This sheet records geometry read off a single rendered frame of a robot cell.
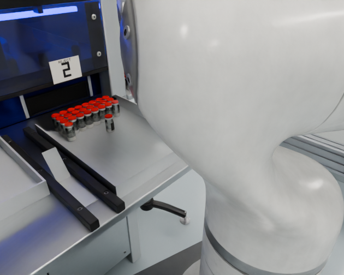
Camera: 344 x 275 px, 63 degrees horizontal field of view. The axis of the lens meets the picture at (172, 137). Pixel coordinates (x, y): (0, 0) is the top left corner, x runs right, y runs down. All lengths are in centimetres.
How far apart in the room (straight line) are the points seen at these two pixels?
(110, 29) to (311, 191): 75
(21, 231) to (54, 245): 7
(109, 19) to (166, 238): 115
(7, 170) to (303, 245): 61
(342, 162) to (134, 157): 105
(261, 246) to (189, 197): 159
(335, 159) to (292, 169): 124
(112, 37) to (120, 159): 39
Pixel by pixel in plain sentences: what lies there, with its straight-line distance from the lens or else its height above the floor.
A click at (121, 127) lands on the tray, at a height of 88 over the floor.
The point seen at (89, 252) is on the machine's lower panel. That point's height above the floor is 29.
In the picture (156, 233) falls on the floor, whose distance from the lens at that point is 163.
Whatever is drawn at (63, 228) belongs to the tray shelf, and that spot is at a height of 88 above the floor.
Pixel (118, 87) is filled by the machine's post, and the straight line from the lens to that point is 94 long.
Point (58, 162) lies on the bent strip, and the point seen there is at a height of 91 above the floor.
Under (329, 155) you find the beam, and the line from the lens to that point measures 148.
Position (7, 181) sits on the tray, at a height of 88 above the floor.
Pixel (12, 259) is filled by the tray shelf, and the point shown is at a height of 88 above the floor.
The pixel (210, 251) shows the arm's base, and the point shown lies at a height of 103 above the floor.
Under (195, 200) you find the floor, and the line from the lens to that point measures 180.
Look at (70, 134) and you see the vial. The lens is 74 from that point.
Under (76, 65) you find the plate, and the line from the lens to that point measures 84.
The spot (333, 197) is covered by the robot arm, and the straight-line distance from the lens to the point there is 26.
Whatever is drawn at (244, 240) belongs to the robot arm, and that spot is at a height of 108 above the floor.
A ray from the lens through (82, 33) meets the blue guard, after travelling 84.
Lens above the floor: 127
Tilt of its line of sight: 32 degrees down
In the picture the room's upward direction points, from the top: straight up
